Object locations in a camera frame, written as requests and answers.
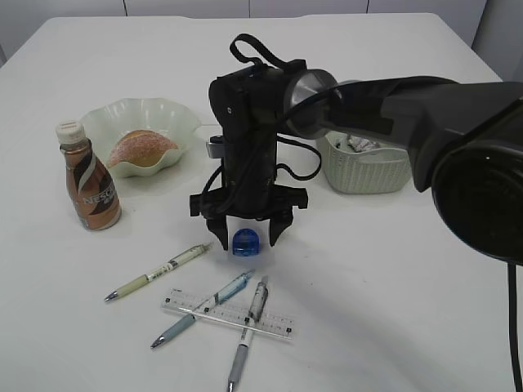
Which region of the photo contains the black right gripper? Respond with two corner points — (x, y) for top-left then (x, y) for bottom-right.
(190, 67), (308, 250)

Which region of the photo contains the blue pencil sharpener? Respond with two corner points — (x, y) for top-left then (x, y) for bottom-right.
(232, 228), (260, 256)

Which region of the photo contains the clear plastic ruler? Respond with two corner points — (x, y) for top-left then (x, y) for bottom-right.
(162, 288), (297, 340)

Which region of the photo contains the golden bread loaf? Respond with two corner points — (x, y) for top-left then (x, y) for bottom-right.
(107, 130), (178, 167)

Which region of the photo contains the paper with brown strip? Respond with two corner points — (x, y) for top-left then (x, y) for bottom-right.
(346, 135), (380, 153)

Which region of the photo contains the brown Nescafe coffee bottle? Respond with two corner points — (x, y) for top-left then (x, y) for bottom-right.
(56, 121), (122, 231)

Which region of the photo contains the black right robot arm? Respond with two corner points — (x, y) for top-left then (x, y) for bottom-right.
(190, 66), (522, 265)

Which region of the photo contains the light blue ballpoint pen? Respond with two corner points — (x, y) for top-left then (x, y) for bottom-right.
(150, 269), (255, 350)

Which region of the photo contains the cream white ballpoint pen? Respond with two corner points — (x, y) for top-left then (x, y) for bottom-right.
(104, 243), (212, 303)

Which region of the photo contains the grey patterned ballpoint pen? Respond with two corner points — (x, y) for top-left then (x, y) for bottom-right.
(226, 275), (270, 392)

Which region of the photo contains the pale green woven plastic basket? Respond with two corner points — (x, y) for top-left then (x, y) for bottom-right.
(316, 131), (412, 194)

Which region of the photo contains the pale green wavy glass bowl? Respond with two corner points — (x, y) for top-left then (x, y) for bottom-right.
(80, 98), (200, 178)

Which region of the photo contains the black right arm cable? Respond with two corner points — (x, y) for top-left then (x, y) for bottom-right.
(199, 33), (523, 392)

